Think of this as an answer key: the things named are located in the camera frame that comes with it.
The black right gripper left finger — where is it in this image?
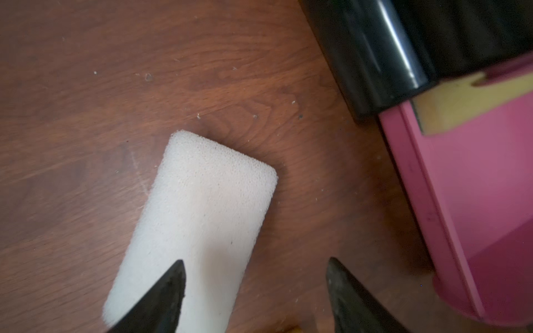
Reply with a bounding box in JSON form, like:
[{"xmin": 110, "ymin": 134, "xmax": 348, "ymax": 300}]
[{"xmin": 108, "ymin": 259, "xmax": 186, "ymax": 333}]

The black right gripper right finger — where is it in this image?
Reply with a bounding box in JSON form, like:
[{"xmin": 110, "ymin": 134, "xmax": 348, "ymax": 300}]
[{"xmin": 326, "ymin": 258, "xmax": 409, "ymax": 333}]

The white pink foam sponge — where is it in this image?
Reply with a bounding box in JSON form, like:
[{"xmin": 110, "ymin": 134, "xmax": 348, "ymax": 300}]
[{"xmin": 103, "ymin": 130, "xmax": 278, "ymax": 332}]

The black drawer cabinet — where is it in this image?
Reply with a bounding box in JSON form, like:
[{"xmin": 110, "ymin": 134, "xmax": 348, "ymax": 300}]
[{"xmin": 301, "ymin": 1, "xmax": 532, "ymax": 120}]

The yellow sponge in drawer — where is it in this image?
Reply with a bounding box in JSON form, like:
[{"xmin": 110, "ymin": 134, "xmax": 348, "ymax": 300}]
[{"xmin": 412, "ymin": 72, "xmax": 532, "ymax": 135}]

